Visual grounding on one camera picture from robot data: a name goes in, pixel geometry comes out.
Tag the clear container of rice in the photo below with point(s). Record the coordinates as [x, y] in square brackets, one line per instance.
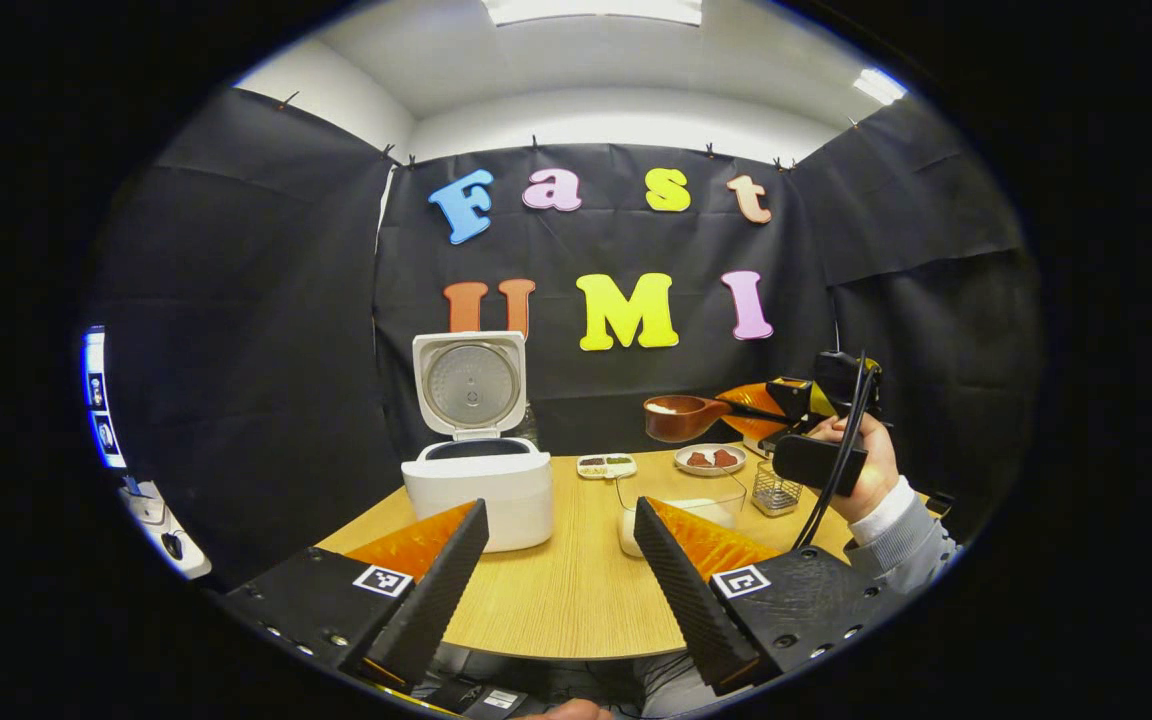
[706, 510]

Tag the bright monitor screen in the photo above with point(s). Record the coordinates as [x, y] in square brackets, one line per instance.
[99, 400]

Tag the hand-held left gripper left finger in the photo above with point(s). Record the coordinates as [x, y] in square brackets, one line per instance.
[436, 600]

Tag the large ceiling light panel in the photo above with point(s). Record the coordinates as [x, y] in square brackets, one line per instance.
[591, 10]

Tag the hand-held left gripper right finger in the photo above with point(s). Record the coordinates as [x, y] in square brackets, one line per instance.
[686, 600]

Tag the white rice cooker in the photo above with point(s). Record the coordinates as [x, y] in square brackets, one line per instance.
[476, 490]

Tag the brown meat piece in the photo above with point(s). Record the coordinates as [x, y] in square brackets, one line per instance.
[725, 458]
[700, 460]

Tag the black backdrop cloth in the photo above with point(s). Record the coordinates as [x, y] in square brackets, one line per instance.
[266, 330]

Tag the white power strip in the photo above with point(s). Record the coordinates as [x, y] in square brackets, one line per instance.
[166, 535]

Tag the brown wooden spoon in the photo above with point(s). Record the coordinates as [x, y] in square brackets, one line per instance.
[681, 420]

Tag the small ceiling light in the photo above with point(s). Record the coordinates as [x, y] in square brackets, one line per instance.
[879, 86]

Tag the white round plate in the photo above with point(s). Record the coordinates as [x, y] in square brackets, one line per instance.
[711, 471]

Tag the divided white bean dish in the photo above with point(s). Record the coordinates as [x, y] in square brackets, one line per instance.
[606, 467]

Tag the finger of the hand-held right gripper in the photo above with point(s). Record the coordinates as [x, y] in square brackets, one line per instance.
[751, 395]
[758, 428]

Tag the person's grey trousers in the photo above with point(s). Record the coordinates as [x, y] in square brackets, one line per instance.
[676, 690]

